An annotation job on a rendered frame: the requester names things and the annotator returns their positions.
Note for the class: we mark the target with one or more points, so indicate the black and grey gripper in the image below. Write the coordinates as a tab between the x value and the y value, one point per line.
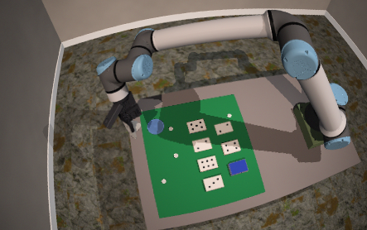
128	113

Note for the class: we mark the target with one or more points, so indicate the green felt mat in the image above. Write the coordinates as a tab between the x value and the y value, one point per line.
184	190

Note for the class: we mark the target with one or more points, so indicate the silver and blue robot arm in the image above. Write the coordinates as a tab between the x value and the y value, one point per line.
298	56

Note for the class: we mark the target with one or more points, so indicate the blue round disc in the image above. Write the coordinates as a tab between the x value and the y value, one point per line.
155	126

